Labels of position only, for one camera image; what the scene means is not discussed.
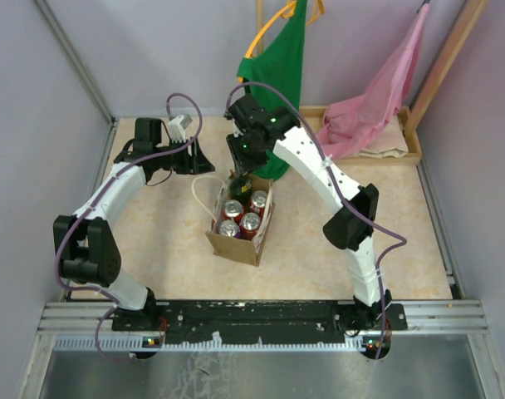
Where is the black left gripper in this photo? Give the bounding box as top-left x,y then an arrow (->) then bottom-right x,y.
154,136 -> 216,175

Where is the green glass bottle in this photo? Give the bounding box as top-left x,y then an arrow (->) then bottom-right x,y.
228,175 -> 253,206

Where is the red cola can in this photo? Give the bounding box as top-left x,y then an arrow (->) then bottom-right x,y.
249,190 -> 267,218
222,199 -> 244,224

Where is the purple soda can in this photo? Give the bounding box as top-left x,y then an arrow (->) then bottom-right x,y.
217,219 -> 241,239

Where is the orange-red soda can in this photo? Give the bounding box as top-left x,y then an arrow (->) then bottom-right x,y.
239,212 -> 262,241

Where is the burlap canvas bag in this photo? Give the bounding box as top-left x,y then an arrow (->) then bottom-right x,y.
191,173 -> 275,267

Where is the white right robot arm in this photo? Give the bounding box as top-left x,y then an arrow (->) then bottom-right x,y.
225,94 -> 391,330

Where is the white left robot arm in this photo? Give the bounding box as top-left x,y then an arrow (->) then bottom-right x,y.
53,114 -> 215,330

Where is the green t-shirt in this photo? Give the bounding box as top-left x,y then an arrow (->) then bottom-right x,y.
237,0 -> 307,180

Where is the pink shirt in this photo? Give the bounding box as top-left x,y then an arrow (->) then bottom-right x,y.
316,1 -> 429,159

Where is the yellow clothes hanger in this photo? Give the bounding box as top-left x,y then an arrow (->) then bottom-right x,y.
237,1 -> 325,83

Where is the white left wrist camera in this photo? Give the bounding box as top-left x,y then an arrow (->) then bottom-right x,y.
167,114 -> 192,143

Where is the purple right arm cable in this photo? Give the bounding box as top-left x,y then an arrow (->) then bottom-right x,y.
226,81 -> 408,361

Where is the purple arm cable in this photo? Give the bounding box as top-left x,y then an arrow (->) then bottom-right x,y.
53,92 -> 203,365
226,81 -> 408,361

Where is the wooden tray frame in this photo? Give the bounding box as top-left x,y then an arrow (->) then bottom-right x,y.
297,105 -> 423,166

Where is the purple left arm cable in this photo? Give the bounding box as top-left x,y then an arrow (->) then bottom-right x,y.
53,92 -> 203,365

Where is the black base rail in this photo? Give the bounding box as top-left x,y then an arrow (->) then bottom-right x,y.
112,300 -> 383,345

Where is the wooden rack post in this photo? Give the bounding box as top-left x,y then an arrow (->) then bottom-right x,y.
404,0 -> 488,134

